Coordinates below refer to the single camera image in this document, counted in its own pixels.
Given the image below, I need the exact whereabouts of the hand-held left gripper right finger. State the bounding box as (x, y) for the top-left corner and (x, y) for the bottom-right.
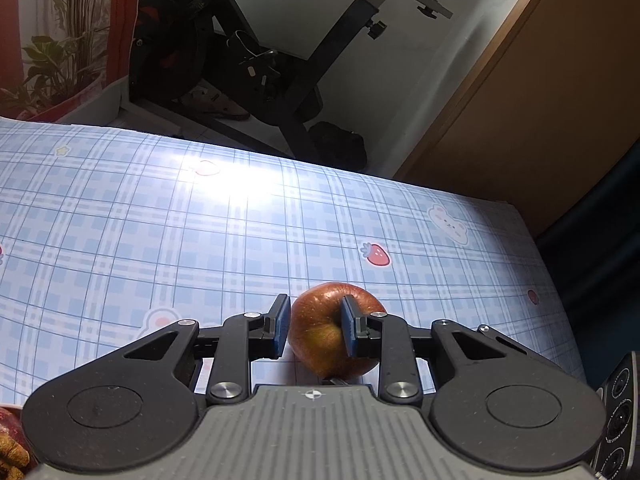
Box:
(341, 296), (536, 407)

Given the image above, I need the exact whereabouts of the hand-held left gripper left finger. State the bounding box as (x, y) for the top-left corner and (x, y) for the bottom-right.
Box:
(115, 294), (292, 407)

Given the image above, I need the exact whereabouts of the red apple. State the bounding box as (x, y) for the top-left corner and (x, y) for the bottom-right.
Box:
(290, 282), (388, 378)

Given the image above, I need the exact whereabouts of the blue plaid tablecloth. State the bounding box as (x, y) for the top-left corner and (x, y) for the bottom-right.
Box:
(0, 117), (588, 411)

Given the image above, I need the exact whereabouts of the black bag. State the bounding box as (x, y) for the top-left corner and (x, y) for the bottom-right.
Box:
(307, 121), (368, 171)

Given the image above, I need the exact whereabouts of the brown sandal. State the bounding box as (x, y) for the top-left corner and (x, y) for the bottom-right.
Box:
(180, 87), (251, 122)

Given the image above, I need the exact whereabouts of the wooden cabinet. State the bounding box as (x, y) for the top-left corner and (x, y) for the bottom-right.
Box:
(392, 0), (640, 238)

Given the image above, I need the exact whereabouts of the black exercise bike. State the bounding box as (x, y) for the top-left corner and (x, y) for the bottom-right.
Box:
(127, 0), (473, 161)

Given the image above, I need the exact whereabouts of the potted green plant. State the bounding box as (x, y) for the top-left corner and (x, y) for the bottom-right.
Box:
(0, 0), (143, 123)

